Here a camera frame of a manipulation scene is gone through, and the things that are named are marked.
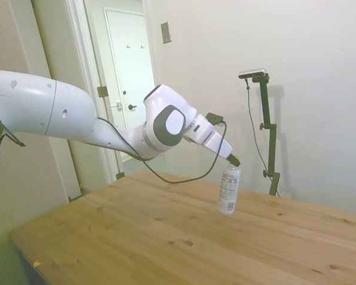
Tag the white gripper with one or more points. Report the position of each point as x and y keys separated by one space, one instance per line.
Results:
x=217 y=142

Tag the white bottle with green cap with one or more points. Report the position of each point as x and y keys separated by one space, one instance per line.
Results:
x=228 y=190

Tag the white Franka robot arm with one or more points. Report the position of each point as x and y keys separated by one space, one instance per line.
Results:
x=47 y=110

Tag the metal door hinge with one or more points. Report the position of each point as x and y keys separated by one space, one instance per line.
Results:
x=120 y=175
x=102 y=91

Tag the white door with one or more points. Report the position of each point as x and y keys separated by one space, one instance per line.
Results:
x=130 y=74

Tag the black jointed camera stand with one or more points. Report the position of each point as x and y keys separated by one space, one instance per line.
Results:
x=268 y=130

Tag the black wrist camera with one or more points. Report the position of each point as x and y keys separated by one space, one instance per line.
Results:
x=214 y=117

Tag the grey bar camera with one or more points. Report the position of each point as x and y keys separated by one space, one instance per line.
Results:
x=252 y=73

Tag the grey wall plate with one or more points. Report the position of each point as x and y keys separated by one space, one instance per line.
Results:
x=166 y=32

